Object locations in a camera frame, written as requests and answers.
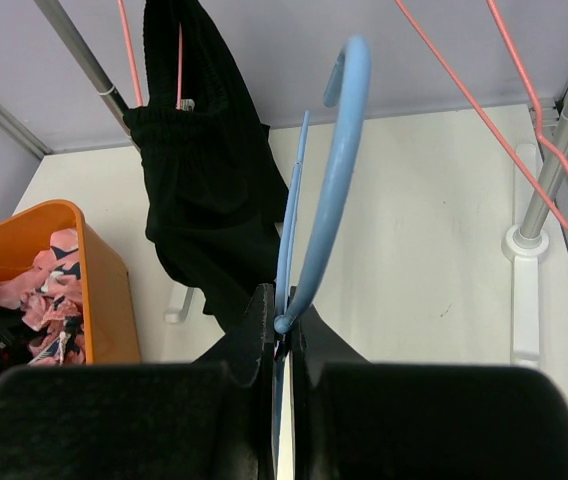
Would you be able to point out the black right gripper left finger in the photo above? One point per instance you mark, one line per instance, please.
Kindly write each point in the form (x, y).
(207, 419)

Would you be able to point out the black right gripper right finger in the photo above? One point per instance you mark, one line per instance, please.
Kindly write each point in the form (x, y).
(356, 419)

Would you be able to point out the pink patterned shorts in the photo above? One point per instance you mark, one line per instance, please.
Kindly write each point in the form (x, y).
(50, 295)

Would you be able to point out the blue hanger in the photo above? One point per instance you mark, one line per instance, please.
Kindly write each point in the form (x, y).
(347, 89)

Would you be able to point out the pink hanger of camouflage shorts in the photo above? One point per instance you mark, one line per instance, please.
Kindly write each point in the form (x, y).
(543, 192)

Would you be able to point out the black shorts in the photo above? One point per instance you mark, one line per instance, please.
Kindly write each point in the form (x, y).
(215, 193)

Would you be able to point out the pink hanger of black shorts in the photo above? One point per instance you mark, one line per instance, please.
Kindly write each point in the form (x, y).
(132, 61)

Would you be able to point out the orange plastic basket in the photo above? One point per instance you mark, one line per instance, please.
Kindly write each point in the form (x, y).
(111, 334)

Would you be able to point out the metal clothes rack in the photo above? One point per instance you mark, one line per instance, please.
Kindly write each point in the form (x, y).
(430, 263)

